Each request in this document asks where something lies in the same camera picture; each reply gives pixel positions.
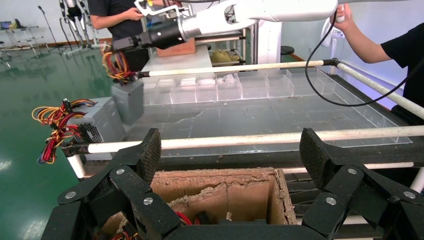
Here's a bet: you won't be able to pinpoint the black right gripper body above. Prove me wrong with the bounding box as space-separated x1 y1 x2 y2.
138 17 187 51

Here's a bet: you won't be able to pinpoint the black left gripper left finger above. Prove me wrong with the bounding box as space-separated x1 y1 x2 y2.
41 128 181 240

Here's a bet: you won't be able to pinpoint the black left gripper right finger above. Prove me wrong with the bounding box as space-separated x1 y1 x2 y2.
299 127 424 240

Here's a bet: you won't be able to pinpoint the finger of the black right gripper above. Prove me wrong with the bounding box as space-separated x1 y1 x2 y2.
111 35 142 47
113 43 143 53

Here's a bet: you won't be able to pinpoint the grey power supply coloured wires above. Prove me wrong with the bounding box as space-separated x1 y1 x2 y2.
31 96 127 141
38 99 116 166
100 43 146 127
173 211 213 227

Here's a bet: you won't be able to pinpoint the bare human forearm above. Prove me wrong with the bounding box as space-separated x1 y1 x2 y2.
90 11 133 31
342 18 398 64

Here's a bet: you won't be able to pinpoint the bare human hand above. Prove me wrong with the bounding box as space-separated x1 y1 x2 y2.
121 6 146 22
329 3 356 34

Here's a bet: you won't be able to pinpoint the plain brown cardboard box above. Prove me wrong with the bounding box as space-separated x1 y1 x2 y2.
155 37 197 58

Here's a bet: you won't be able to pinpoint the white work table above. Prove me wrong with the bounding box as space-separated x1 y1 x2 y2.
140 44 215 73

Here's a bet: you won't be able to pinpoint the person in black shirt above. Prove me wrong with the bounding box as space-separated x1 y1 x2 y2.
86 0 186 72
380 22 424 125

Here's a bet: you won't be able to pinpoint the black ribbed panel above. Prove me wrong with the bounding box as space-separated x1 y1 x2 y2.
284 172 321 226

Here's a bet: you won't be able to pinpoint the white pipe leg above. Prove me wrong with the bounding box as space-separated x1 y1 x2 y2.
409 167 424 195
66 153 87 180

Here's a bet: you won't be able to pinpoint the yellow soft object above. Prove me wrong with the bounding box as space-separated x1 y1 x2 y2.
211 49 240 64

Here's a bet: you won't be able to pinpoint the thin microphone stand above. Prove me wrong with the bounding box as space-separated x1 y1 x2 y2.
37 4 67 56

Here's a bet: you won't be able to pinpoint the metal shelf rack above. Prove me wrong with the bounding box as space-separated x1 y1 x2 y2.
195 23 256 65

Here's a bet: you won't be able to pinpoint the brown cardboard divider box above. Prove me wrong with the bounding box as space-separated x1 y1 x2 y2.
100 167 298 240

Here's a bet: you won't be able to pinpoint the clear acrylic divider tray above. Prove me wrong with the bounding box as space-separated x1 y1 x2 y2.
142 67 413 149

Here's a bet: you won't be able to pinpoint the white cabinet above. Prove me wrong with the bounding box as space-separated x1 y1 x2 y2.
256 19 282 65

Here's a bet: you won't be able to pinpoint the black round stool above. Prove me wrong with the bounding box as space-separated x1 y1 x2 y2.
279 45 296 64

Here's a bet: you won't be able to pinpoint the white pipe lower rail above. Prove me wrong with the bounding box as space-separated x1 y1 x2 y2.
281 161 415 175

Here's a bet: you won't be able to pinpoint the white pipe rail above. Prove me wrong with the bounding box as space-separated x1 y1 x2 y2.
281 161 415 175
86 125 424 155
334 61 424 121
138 59 332 79

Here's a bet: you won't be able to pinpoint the black cable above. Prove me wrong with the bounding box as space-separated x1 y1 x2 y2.
304 9 424 109

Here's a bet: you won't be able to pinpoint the metal frame desk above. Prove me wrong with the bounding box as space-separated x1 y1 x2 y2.
0 25 47 54

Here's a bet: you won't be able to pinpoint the white curved handle device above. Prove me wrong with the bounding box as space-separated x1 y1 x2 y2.
319 14 345 49

